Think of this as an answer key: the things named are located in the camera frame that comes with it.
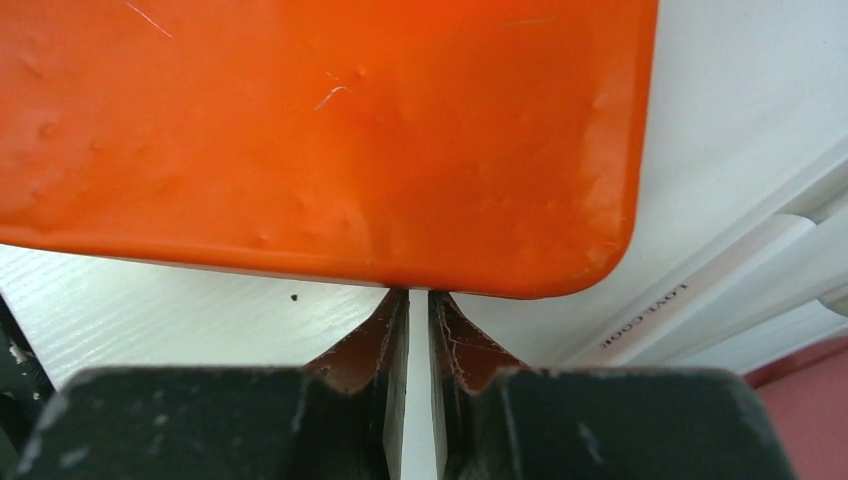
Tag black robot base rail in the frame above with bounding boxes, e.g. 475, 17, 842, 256
1, 298, 55, 479

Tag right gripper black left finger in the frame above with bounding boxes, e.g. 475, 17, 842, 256
13, 289, 409, 479

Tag metal tongs with white handle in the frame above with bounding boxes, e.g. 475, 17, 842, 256
567, 139, 847, 366

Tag pink cloth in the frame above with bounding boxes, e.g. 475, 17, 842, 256
745, 337, 847, 479

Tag orange box lid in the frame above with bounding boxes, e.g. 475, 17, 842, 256
1, 1, 659, 299

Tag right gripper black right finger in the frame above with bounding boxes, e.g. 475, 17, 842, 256
428, 292, 796, 479

